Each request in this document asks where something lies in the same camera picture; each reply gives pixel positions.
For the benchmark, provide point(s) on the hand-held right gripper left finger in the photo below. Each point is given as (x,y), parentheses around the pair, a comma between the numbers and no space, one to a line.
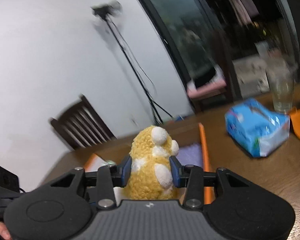
(125,171)

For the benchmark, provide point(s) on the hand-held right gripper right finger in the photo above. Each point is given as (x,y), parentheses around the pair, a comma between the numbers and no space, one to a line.
(174,170)

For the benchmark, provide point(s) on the red cardboard box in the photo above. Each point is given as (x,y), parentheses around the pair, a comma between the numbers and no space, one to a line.
(205,155)

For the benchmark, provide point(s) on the person's left hand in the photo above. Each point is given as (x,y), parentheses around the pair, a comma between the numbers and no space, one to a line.
(3,231)

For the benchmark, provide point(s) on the purple towel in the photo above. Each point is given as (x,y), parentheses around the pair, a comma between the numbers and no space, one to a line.
(190,155)

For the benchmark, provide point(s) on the dark wooden slatted chair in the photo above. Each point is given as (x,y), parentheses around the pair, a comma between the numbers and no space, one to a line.
(75,127)

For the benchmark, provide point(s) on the large blue tissue pack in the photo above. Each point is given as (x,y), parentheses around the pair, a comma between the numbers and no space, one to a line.
(252,130)

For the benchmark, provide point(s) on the pink cushioned wooden chair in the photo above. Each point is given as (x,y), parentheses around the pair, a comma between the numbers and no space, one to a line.
(205,86)

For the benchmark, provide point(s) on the black tripod light stand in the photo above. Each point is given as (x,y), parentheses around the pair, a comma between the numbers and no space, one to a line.
(130,62)

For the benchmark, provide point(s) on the clear glass cup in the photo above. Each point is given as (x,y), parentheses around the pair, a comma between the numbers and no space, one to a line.
(281,92)

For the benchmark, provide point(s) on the black framed glass sliding door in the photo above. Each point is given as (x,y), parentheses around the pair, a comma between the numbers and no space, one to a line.
(185,30)

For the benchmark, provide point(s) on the pink hanging coat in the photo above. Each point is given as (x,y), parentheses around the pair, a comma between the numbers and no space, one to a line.
(238,2)

